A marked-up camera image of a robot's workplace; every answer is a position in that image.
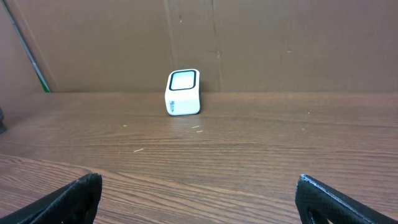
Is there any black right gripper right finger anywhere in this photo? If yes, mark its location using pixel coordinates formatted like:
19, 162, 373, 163
295, 174, 397, 224

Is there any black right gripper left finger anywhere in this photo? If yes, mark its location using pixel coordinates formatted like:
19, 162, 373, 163
1, 173, 103, 224

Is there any white barcode scanner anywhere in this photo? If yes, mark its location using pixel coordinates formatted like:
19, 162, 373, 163
165, 68, 201, 116

